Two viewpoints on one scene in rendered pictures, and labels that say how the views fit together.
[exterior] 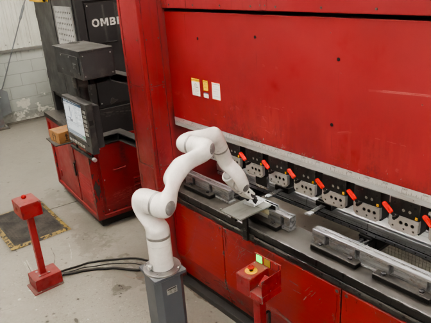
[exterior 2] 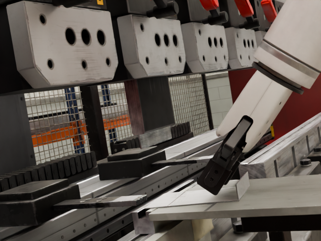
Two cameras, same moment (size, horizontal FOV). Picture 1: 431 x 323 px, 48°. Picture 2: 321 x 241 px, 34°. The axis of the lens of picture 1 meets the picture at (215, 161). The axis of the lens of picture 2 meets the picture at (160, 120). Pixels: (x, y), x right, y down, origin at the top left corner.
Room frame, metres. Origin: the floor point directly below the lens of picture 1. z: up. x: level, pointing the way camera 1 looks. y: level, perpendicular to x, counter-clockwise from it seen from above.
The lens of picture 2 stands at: (3.09, 0.42, 1.15)
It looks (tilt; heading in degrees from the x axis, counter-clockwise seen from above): 3 degrees down; 245
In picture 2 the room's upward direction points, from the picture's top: 9 degrees counter-clockwise
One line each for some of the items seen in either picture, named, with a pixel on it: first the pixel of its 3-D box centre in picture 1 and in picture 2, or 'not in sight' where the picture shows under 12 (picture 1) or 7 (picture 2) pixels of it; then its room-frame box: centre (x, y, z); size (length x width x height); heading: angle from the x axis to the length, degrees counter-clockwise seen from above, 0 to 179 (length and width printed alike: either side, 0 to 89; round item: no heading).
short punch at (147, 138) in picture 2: (262, 181); (151, 111); (2.77, -0.28, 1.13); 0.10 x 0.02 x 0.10; 38
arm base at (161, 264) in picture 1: (160, 252); not in sight; (2.09, 0.31, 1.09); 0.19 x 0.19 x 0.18
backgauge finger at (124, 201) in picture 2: (279, 189); (69, 198); (2.88, -0.41, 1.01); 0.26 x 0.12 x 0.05; 128
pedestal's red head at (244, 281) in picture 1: (258, 277); not in sight; (2.29, -0.20, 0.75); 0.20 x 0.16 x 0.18; 40
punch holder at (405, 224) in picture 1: (408, 213); not in sight; (2.00, -0.89, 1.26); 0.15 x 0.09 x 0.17; 38
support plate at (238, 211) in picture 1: (245, 207); (265, 194); (2.68, -0.17, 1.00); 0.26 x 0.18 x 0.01; 128
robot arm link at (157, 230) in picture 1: (150, 213); not in sight; (2.11, 0.33, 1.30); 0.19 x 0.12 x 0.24; 52
